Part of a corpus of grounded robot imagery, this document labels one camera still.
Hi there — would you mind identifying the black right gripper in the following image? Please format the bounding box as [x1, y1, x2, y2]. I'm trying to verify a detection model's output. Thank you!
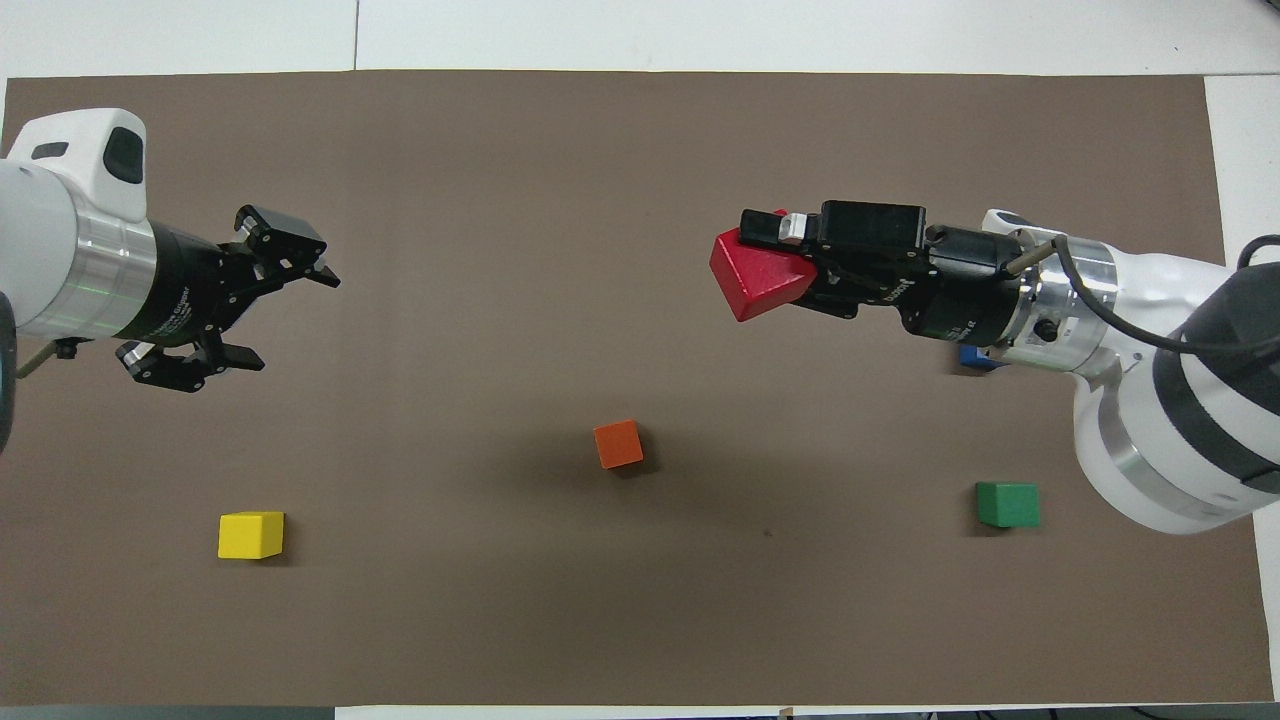
[739, 200, 1031, 347]

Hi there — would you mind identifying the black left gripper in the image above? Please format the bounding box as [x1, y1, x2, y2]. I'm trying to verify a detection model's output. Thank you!
[114, 204, 342, 394]

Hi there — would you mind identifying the red wooden block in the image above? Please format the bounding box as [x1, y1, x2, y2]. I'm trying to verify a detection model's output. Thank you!
[709, 209, 817, 324]

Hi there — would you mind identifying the yellow wooden block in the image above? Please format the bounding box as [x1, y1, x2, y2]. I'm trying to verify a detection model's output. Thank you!
[217, 510, 286, 562]

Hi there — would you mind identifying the orange wooden block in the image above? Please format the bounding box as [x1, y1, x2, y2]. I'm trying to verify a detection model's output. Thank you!
[592, 419, 645, 471]

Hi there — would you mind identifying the green wooden block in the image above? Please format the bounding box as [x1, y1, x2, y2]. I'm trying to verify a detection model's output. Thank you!
[975, 481, 1042, 530]

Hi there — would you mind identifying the brown paper mat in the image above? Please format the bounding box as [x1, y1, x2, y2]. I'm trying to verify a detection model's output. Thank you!
[0, 69, 1277, 708]

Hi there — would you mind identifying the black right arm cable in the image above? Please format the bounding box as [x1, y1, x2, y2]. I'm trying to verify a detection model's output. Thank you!
[1002, 234, 1280, 355]

